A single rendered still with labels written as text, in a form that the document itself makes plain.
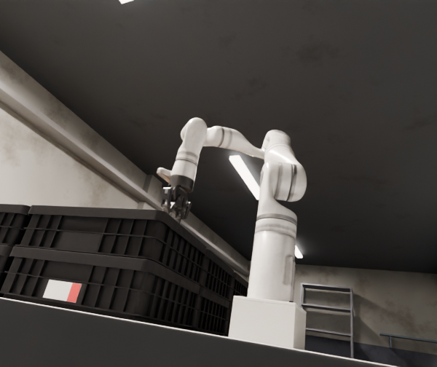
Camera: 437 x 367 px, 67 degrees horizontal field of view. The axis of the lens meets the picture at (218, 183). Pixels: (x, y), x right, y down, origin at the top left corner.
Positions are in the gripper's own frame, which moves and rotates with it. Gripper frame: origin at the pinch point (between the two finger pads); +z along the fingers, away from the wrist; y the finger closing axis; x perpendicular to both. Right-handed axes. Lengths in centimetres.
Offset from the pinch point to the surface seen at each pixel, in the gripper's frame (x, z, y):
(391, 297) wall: -100, -68, 806
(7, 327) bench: -34, 23, -66
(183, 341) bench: -46, 21, -66
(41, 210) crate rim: 22.0, 6.1, -25.7
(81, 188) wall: 259, -76, 186
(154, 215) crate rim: -10.5, 4.3, -23.2
